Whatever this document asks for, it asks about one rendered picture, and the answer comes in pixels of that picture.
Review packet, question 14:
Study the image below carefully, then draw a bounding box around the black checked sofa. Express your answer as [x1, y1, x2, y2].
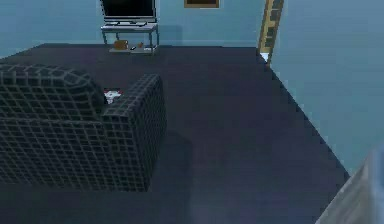
[0, 63, 168, 193]

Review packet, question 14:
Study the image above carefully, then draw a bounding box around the brown framed picture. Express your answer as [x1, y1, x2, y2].
[183, 0, 220, 9]

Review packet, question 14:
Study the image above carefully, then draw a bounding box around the grey television stand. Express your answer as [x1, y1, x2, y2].
[100, 21, 160, 55]

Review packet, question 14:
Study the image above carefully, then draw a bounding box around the red and white cushion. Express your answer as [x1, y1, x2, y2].
[103, 88, 124, 105]

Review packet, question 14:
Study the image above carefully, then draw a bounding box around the black television set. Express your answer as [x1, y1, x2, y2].
[99, 0, 158, 24]

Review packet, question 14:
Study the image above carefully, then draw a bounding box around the brown box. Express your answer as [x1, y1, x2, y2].
[113, 39, 129, 51]

